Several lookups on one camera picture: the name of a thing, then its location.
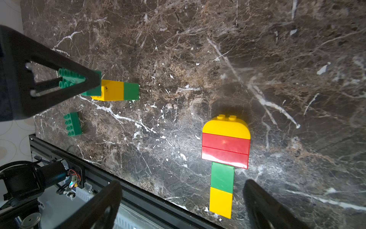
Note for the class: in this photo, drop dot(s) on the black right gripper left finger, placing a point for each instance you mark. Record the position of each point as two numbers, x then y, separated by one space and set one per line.
99 212

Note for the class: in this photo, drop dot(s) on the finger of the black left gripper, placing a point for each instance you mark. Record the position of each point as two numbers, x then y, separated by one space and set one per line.
21 96

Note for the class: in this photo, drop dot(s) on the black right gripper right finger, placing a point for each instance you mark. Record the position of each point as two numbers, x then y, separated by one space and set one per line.
265 212

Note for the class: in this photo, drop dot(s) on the yellow square lego brick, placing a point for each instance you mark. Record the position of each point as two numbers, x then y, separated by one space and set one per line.
220 202

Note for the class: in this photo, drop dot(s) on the green square lego brick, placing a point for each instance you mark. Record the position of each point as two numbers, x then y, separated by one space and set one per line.
131 91
222 177

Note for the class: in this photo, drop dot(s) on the green long lego brick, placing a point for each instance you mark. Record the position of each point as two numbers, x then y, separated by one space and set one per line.
72 123
70 78

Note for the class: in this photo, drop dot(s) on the red long lego brick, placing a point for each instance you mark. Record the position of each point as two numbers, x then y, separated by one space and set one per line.
226 150

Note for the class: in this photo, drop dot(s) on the yellow long lego brick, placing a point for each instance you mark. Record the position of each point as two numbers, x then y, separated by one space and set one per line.
227 126

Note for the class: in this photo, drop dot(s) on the yellow rounded lego brick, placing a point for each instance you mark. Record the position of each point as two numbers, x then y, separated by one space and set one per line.
111 91

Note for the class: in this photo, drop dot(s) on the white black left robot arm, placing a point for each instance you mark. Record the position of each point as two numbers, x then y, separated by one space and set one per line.
24 182

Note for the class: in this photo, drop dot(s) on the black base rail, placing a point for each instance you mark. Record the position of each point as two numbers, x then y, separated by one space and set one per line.
139 209

